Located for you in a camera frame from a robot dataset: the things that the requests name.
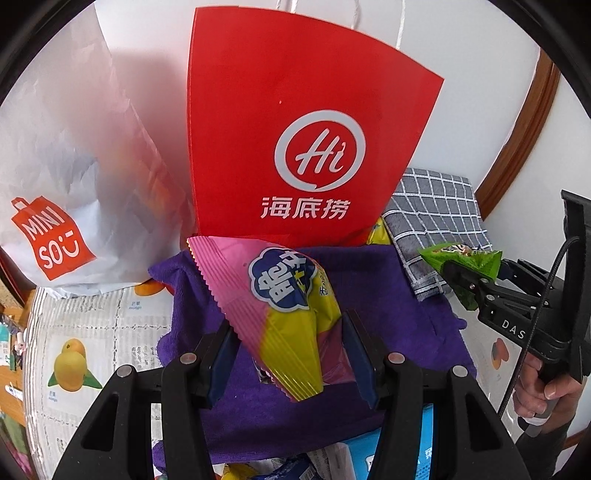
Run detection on purple towel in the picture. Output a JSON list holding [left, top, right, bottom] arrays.
[[148, 244, 476, 467]]

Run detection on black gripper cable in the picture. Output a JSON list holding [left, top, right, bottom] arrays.
[[496, 236, 580, 416]]

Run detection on green snack packet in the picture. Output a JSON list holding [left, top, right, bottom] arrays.
[[417, 242, 503, 311]]

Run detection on blue tissue pack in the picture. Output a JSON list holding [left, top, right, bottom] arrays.
[[344, 401, 437, 480]]

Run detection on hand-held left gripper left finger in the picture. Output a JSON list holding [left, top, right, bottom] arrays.
[[52, 318, 241, 480]]

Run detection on wooden door frame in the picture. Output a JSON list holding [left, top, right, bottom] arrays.
[[473, 48, 561, 215]]

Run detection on person's right hand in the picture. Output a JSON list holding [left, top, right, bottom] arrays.
[[514, 354, 583, 435]]

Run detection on white plastic bag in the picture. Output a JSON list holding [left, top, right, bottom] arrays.
[[0, 0, 197, 298]]

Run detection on blue white snack packet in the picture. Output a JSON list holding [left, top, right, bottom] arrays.
[[259, 455, 324, 480]]

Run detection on fruit print tablecloth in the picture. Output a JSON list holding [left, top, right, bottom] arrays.
[[25, 274, 546, 480]]

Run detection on red paper bag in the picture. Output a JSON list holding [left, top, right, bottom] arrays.
[[187, 0, 445, 250]]

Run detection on white black printed packet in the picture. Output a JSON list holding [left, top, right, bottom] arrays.
[[318, 442, 352, 468]]

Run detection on person's right forearm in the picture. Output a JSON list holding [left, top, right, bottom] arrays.
[[516, 408, 591, 480]]

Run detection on grey checked cloth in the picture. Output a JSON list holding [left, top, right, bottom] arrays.
[[383, 167, 492, 302]]

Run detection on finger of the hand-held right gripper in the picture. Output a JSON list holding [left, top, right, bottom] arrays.
[[499, 257, 557, 302], [441, 261, 499, 321]]

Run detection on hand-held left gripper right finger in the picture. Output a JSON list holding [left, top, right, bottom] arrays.
[[342, 308, 522, 480]]

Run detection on pink yellow snack packet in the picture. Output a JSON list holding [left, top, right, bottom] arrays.
[[186, 234, 358, 403]]

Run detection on floral bedding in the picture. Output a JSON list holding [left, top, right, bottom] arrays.
[[0, 411, 40, 480]]

